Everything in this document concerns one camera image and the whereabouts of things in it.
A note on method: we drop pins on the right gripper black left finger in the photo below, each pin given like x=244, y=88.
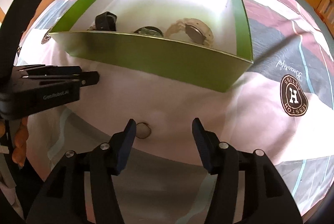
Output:
x=62, y=196

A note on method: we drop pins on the silver bangle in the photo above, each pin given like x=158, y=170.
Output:
x=149, y=30

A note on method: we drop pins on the plaid bed quilt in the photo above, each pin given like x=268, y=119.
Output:
x=283, y=105

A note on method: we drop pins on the black watch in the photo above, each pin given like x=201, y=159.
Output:
x=106, y=21

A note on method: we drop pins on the green cardboard box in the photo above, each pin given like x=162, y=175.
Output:
x=177, y=57

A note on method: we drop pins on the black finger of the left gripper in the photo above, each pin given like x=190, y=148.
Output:
x=48, y=74

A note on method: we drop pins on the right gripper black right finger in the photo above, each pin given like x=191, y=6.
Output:
x=266, y=199

